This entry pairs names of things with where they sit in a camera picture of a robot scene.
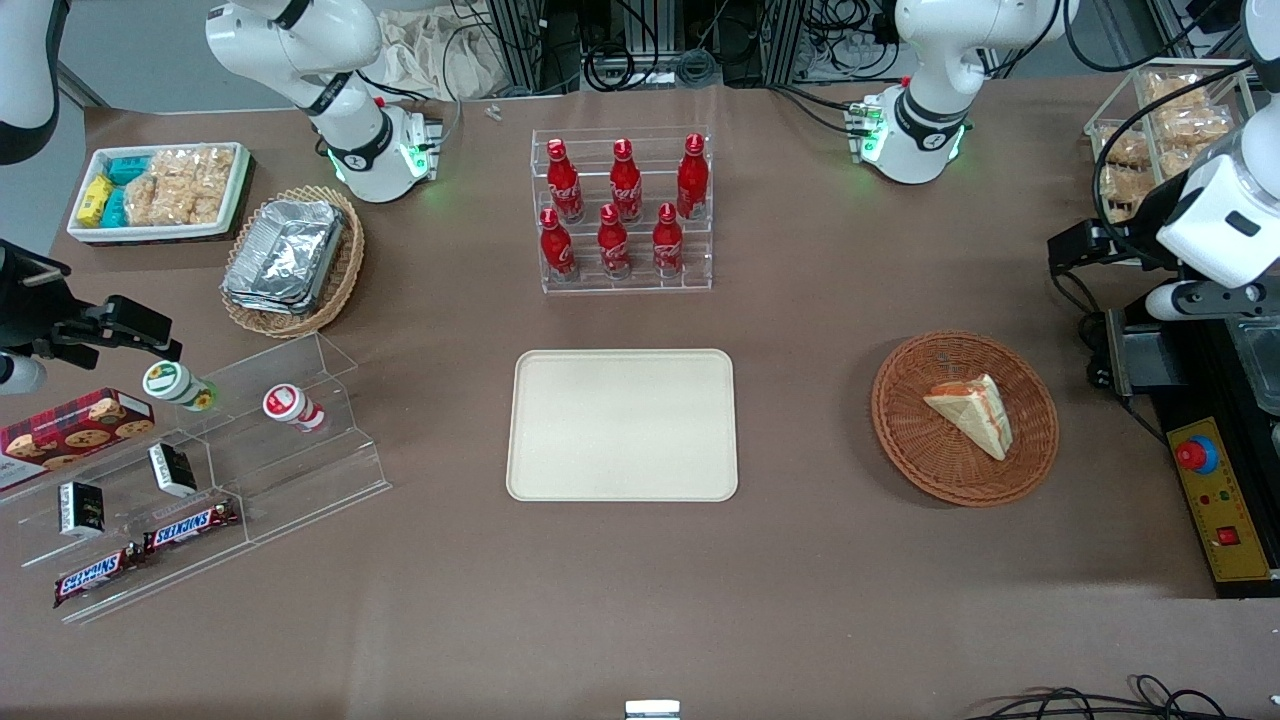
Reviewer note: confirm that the stack of foil trays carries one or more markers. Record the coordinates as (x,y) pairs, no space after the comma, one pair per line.
(285,255)

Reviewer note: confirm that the green cap yogurt drink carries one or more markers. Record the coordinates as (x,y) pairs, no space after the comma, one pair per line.
(175,385)

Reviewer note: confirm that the red emergency stop button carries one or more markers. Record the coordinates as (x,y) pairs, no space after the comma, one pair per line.
(1196,455)

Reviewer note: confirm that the round brown wicker basket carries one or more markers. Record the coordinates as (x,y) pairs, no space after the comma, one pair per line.
(930,455)

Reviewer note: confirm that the cream plastic tray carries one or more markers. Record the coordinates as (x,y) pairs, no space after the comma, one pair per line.
(620,425)

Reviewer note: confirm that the oval light wicker basket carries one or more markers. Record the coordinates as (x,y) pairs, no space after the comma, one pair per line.
(350,260)

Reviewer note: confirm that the white rectangular snack tray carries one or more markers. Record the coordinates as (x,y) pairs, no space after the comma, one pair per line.
(238,195)

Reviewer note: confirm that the red cola bottle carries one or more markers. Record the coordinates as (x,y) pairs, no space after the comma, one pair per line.
(625,185)
(692,180)
(557,248)
(563,185)
(667,243)
(613,245)

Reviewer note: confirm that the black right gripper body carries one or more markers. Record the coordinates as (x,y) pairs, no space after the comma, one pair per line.
(22,307)

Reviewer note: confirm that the black countertop appliance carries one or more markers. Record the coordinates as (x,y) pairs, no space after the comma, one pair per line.
(1200,370)

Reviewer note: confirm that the yellow snack pack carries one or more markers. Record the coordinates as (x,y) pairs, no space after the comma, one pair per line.
(95,200)

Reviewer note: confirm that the clear acrylic bottle rack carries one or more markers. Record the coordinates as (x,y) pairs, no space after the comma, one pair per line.
(700,270)

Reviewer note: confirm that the clear bag of crackers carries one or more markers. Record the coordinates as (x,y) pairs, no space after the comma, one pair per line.
(1125,150)
(1120,190)
(1195,127)
(1175,90)

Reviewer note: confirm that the yellow control panel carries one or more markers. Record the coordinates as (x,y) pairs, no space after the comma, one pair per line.
(1225,510)

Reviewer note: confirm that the beige cloth bag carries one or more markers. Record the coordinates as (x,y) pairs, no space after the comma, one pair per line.
(430,55)

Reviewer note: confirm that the red cookie box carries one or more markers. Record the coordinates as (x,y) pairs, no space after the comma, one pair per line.
(70,435)

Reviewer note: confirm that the red cap yogurt drink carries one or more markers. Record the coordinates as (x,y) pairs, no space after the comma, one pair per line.
(290,405)

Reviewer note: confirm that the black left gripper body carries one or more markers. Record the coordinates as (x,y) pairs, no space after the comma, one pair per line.
(1146,221)

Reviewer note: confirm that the large clear rice cracker bag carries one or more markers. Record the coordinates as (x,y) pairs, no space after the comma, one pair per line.
(180,185)

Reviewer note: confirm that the clear acrylic stepped shelf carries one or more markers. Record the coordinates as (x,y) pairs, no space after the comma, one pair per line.
(300,470)

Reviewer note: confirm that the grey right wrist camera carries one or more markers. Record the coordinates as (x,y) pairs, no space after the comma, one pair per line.
(20,375)

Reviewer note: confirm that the teal snack pack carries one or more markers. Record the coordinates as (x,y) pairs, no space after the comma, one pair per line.
(128,170)
(115,208)

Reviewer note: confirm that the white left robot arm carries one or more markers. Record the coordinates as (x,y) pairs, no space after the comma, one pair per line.
(925,130)

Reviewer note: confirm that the triangular sandwich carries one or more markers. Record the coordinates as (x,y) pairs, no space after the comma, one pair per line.
(975,415)

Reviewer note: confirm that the Snickers bar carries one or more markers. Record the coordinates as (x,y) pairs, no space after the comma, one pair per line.
(190,527)
(92,578)

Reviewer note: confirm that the small black white box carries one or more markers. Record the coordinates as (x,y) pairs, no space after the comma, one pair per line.
(172,470)
(82,508)

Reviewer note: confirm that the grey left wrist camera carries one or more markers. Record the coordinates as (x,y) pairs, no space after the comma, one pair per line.
(1200,300)

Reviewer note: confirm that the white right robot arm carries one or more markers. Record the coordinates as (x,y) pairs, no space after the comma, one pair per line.
(350,150)

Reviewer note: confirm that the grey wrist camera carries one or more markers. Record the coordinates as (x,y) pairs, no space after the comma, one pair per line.
(20,375)
(1200,300)

